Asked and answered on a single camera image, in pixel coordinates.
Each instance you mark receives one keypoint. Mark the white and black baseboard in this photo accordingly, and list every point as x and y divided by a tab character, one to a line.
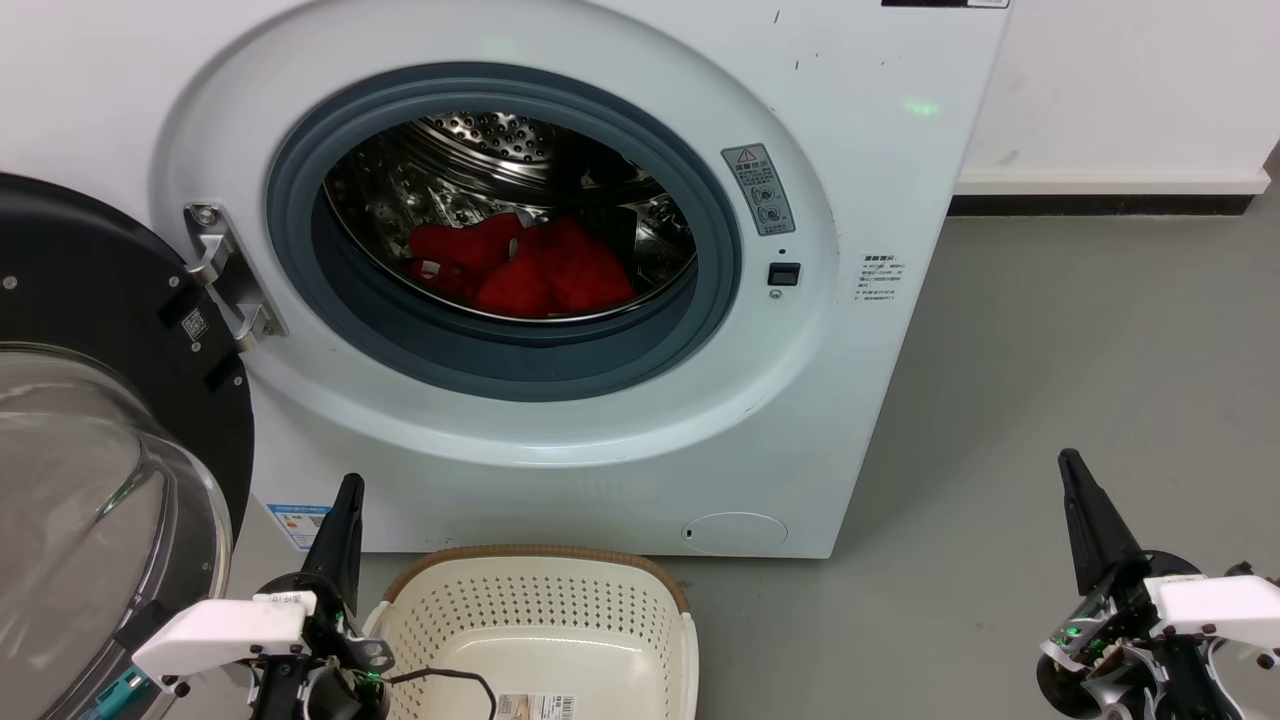
1100	183

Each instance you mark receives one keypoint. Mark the silver door hinge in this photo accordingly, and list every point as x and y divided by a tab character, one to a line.
215	260

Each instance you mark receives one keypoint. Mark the steel washing machine drum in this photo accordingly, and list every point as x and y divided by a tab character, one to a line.
490	135

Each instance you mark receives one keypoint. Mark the small QR code sticker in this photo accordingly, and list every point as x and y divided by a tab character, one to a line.
194	325

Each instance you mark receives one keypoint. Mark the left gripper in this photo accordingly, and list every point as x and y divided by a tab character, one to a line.
335	690

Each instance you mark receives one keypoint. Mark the cream perforated laundry basket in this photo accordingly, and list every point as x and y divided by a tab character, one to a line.
540	610

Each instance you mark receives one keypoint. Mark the grey warning sticker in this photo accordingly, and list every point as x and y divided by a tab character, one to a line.
758	190

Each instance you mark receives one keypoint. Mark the blue energy sticker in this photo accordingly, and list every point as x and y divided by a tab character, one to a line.
298	525

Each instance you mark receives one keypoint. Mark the white front-load washing machine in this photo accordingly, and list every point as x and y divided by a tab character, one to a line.
880	150

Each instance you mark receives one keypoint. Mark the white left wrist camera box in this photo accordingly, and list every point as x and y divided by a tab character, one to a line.
220	632

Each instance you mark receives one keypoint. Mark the black door latch socket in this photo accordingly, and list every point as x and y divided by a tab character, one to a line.
784	274

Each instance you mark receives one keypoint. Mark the grey rubber door gasket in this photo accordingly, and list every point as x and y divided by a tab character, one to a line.
300	250

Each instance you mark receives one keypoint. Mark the round drain filter cover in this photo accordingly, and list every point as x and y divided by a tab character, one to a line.
735	534

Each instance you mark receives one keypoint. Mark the black round washer door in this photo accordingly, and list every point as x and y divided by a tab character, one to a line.
80	260

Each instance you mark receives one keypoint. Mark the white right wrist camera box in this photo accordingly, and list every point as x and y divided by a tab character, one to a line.
1215	610

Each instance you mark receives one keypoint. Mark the white barcode label sticker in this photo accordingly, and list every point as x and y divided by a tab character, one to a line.
537	707

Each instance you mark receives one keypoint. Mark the white text label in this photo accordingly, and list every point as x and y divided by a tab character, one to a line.
881	278

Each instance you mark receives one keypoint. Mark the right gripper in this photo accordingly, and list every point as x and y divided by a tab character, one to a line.
1110	660

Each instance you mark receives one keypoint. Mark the red garment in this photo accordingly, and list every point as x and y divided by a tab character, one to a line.
560	275

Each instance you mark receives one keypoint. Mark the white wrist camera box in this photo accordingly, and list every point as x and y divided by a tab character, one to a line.
220	632
1215	610

